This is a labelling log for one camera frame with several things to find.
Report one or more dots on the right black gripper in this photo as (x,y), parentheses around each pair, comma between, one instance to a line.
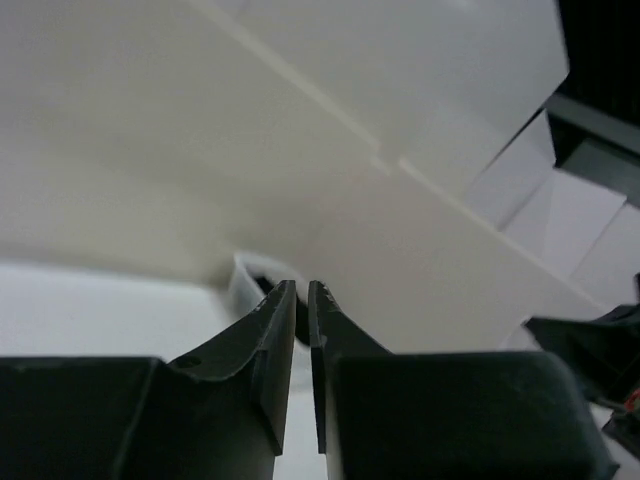
(603,354)

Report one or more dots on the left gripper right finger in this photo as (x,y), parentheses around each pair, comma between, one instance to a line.
(478,415)

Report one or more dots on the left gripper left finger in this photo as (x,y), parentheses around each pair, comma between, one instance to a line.
(219,410)

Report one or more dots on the black tank top in basket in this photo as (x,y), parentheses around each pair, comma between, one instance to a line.
(302,325)

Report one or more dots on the white plastic basket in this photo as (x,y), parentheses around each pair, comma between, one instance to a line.
(244,293)

